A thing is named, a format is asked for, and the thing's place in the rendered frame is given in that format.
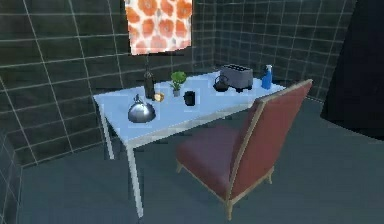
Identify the pale blue table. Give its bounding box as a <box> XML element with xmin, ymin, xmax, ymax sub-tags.
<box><xmin>92</xmin><ymin>70</ymin><xmax>288</xmax><ymax>219</ymax></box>

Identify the black mug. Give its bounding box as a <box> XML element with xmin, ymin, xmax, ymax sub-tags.
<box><xmin>182</xmin><ymin>90</ymin><xmax>197</xmax><ymax>107</ymax></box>

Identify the green potted plant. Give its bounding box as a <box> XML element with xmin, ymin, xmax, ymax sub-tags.
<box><xmin>169</xmin><ymin>70</ymin><xmax>188</xmax><ymax>98</ymax></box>

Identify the silver kettle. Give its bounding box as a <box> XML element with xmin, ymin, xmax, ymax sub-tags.
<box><xmin>127</xmin><ymin>93</ymin><xmax>157</xmax><ymax>124</ymax></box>

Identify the dark glass bottle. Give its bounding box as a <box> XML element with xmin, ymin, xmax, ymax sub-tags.
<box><xmin>143</xmin><ymin>63</ymin><xmax>156</xmax><ymax>101</ymax></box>

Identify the grey toaster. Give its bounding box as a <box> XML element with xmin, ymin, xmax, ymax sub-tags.
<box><xmin>219</xmin><ymin>63</ymin><xmax>254</xmax><ymax>93</ymax></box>

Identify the red upholstered wooden chair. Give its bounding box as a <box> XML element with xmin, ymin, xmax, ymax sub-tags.
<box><xmin>175</xmin><ymin>78</ymin><xmax>314</xmax><ymax>222</ymax></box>

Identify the blue spray bottle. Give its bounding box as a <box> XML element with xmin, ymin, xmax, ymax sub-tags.
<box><xmin>261</xmin><ymin>64</ymin><xmax>274</xmax><ymax>90</ymax></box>

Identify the black fridge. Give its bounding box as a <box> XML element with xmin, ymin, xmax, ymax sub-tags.
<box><xmin>320</xmin><ymin>0</ymin><xmax>384</xmax><ymax>141</ymax></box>

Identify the orange flowered wall picture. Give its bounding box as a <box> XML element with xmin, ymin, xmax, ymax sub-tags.
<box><xmin>123</xmin><ymin>0</ymin><xmax>194</xmax><ymax>56</ymax></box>

